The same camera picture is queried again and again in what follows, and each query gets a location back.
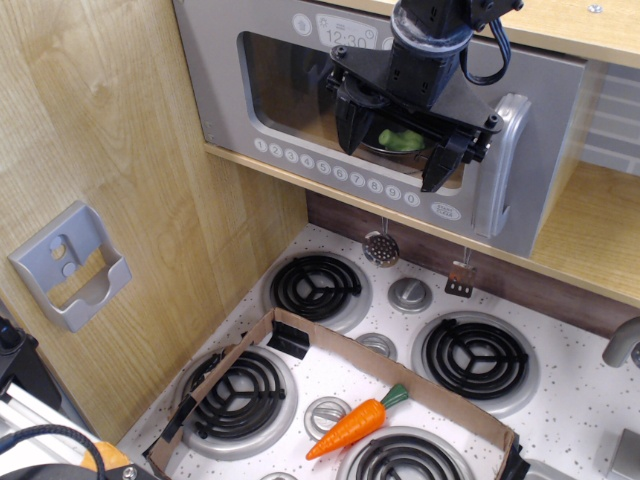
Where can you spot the grey stove knob back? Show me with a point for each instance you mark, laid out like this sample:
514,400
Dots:
410,295

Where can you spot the back left stove burner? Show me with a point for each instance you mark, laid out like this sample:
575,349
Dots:
324,288

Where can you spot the front right stove burner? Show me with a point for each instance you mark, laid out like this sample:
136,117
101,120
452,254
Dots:
403,452

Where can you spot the hanging toy spatula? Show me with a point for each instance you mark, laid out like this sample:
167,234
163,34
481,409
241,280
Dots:
461,277

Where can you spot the stove burner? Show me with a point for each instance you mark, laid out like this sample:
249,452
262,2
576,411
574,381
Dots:
324,288
480,357
247,411
403,452

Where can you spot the hanging toy strainer spoon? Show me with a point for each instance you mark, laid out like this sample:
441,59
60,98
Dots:
380,248

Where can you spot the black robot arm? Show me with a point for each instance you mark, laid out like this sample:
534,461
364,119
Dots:
439,28

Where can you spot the grey wall phone holder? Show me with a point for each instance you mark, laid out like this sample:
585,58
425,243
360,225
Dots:
57,252

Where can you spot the back right stove burner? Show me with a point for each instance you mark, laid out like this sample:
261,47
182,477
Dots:
480,357

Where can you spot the grey stove knob front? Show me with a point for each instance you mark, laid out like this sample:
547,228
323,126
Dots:
323,414

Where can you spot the front left stove burner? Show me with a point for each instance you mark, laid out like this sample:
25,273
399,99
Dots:
247,411

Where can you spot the orange toy carrot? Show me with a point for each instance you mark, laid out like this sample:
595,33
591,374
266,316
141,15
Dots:
365,419

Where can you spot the green toy vegetable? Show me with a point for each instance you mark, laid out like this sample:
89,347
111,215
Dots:
405,141

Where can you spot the grey toy microwave door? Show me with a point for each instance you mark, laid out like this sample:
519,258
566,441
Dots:
259,71

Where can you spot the stainless steel pot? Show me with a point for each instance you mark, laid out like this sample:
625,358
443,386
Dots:
379,124

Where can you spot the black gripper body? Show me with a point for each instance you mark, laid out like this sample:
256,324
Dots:
430,95

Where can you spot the grey stove knob middle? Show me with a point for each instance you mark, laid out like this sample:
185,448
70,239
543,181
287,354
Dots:
380,344

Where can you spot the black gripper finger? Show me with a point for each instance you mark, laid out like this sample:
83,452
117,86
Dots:
444,161
354,114

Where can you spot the grey toy faucet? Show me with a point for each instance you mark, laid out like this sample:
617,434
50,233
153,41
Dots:
623,345

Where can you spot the black device at left edge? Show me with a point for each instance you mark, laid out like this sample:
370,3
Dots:
21,365

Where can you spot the orange cloth piece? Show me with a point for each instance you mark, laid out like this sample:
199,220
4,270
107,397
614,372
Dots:
111,456

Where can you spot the grey stove knob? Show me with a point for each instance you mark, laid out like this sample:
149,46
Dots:
380,344
410,295
323,414

